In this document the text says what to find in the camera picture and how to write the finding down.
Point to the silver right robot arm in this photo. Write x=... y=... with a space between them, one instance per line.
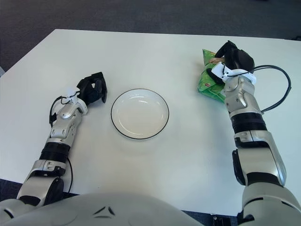
x=242 y=99

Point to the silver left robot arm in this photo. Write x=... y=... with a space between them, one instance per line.
x=67 y=114

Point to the grey robot torso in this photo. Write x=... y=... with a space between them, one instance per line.
x=94 y=207

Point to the white table leg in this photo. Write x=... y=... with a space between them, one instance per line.
x=2 y=71

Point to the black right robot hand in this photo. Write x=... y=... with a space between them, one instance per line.
x=242 y=60

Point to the green snack bag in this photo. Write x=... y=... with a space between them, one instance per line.
x=209 y=87

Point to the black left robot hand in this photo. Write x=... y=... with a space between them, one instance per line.
x=92 y=90

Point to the white plate with black rim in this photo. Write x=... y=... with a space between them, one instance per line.
x=140 y=115

